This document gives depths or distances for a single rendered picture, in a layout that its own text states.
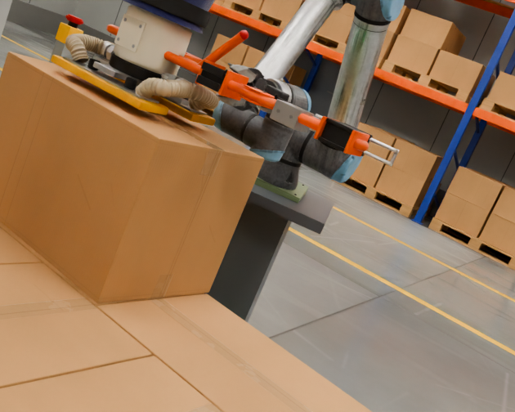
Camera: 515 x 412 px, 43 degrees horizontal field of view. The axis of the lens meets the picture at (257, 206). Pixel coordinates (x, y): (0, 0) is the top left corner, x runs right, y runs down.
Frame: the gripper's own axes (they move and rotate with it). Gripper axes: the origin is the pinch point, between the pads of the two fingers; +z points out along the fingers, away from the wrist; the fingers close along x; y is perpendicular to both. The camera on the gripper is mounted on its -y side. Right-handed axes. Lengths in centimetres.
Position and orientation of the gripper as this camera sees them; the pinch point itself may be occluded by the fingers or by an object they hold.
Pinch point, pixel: (230, 83)
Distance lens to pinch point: 157.9
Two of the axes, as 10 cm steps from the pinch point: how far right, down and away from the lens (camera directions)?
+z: -5.4, -0.2, -8.4
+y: -7.5, -4.3, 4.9
